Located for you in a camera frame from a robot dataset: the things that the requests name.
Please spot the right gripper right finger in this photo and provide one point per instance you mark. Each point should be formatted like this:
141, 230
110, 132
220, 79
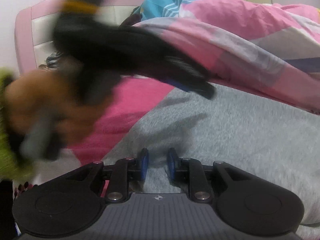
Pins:
191, 173

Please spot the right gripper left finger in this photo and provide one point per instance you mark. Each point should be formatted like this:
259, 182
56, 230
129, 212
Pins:
122, 173

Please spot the grey fleece garment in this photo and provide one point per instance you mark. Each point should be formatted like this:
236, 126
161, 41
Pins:
271, 140

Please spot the left hand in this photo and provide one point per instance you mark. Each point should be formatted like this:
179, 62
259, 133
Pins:
30, 94

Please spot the brown plush toy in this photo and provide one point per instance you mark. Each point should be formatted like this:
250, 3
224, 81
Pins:
134, 18

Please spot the black white plaid cloth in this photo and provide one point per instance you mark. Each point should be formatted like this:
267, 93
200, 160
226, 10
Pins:
53, 59

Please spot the pink floral bed sheet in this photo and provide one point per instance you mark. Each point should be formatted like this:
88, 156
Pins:
134, 98

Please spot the pink padded headboard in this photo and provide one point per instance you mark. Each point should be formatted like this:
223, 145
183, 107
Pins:
33, 28

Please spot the blue patterned pillow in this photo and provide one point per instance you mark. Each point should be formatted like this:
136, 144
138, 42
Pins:
160, 8

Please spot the pink patterned quilt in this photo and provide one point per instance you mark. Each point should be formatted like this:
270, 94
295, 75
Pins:
270, 50

